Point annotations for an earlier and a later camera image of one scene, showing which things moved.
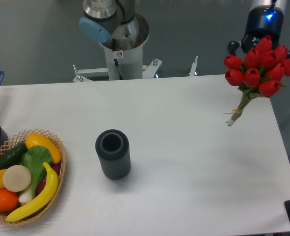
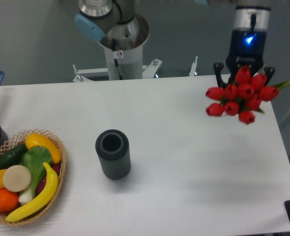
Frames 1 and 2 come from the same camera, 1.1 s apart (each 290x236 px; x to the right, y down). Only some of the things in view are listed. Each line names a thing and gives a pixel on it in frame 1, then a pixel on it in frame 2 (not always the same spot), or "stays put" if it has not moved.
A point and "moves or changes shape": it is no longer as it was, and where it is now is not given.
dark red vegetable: [56, 167] stays put
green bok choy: [34, 157] stays put
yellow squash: [34, 139] stays put
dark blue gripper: [262, 20] -> [251, 21]
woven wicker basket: [43, 213] stays put
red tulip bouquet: [261, 72] moves or changes shape
